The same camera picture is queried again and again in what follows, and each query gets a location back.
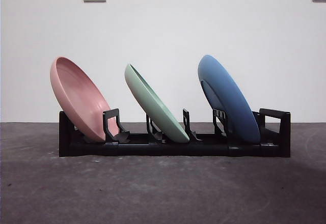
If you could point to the light green round plate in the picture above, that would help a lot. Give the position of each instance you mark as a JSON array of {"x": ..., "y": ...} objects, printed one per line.
[{"x": 152, "y": 107}]

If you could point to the blue round plate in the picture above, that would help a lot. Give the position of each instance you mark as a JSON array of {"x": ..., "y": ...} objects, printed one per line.
[{"x": 229, "y": 91}]

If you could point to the pink round plate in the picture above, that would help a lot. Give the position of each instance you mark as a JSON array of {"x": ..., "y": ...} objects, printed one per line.
[{"x": 76, "y": 91}]

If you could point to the black plastic dish rack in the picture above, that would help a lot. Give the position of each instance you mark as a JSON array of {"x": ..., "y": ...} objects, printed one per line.
[{"x": 152, "y": 150}]

